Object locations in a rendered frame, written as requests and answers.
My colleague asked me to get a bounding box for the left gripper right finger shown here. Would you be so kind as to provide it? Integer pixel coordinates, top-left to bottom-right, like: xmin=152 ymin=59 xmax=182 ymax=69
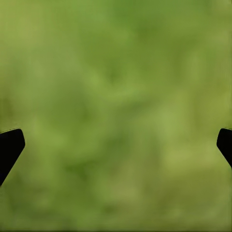
xmin=217 ymin=128 xmax=232 ymax=167

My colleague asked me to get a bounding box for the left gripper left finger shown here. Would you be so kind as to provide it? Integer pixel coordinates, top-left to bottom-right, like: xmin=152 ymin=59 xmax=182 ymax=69
xmin=0 ymin=129 xmax=25 ymax=187

